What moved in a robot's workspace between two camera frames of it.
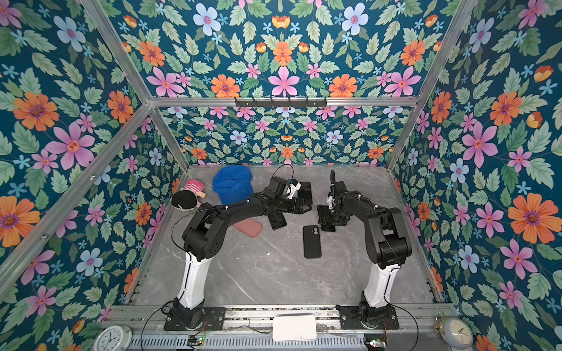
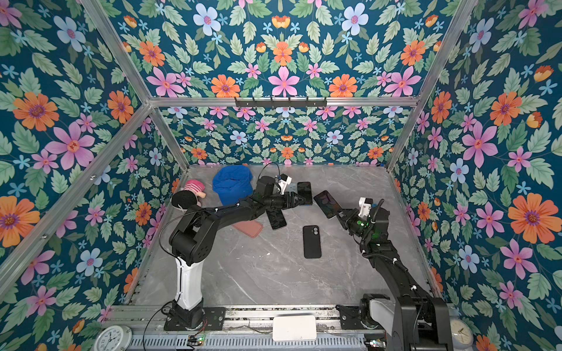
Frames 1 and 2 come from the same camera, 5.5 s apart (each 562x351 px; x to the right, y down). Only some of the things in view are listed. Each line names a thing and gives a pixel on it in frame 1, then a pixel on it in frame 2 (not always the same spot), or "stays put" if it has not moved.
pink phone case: x=249 y=227 stays put
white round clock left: x=113 y=338 stays put
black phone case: x=312 y=241 stays put
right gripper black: x=325 y=217 -> x=348 y=220
